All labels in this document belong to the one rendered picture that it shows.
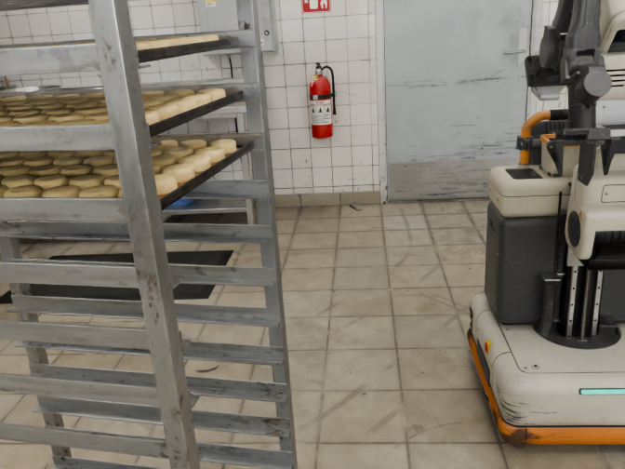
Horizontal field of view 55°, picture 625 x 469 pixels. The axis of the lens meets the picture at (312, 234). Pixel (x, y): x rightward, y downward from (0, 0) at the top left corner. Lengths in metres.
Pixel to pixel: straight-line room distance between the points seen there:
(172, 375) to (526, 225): 1.50
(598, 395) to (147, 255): 1.57
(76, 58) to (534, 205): 1.61
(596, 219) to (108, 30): 1.43
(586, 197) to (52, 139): 1.43
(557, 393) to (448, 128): 2.82
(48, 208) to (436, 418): 1.69
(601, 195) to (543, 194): 0.27
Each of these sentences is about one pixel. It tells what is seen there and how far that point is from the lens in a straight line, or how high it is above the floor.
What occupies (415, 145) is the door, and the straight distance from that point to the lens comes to 4.49.
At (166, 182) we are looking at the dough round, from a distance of 0.85.
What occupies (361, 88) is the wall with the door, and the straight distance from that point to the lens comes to 4.38.
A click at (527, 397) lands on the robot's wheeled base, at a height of 0.23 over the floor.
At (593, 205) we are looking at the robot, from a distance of 1.85.
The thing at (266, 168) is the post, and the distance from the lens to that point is 1.13.
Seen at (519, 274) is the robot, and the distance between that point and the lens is 2.15.
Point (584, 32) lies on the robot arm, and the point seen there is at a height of 1.28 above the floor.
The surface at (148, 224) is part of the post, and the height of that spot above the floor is 1.13.
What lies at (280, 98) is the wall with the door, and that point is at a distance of 4.42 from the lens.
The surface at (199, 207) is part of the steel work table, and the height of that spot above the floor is 0.23.
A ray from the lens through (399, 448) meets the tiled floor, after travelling 2.11.
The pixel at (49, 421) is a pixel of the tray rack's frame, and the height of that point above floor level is 0.45.
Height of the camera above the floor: 1.35
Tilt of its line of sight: 20 degrees down
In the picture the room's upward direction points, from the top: 4 degrees counter-clockwise
